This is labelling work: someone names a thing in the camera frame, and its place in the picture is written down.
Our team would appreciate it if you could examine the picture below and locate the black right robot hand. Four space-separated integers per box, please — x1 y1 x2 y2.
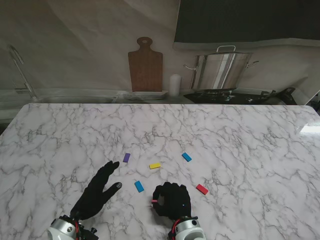
151 181 193 221

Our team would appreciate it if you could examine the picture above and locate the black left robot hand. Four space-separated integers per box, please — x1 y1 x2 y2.
70 161 123 222

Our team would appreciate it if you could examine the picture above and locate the red domino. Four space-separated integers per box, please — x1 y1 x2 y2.
195 183 209 196

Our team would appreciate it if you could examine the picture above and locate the steel sink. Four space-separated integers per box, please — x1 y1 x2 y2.
34 96 118 104

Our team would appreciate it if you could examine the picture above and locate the stack of white plates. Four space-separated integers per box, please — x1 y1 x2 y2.
123 91 169 101

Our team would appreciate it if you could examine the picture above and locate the black gas stove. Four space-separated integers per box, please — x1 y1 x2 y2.
183 88 266 105

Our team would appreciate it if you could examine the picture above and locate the white candle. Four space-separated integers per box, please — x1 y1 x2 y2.
169 73 182 97

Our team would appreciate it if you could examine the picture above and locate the chrome faucet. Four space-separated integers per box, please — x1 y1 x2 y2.
8 44 38 101

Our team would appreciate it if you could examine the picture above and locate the brown wooden cutting board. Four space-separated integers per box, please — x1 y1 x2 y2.
127 36 164 93

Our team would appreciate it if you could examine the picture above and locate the large steel stock pot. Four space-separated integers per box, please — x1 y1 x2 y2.
183 45 260 90

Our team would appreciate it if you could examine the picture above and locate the black pan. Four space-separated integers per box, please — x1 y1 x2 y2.
261 87 297 105

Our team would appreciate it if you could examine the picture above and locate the dark range hood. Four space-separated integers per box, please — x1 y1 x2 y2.
173 0 320 50

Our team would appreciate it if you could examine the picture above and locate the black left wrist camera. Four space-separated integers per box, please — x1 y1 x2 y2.
79 226 98 240

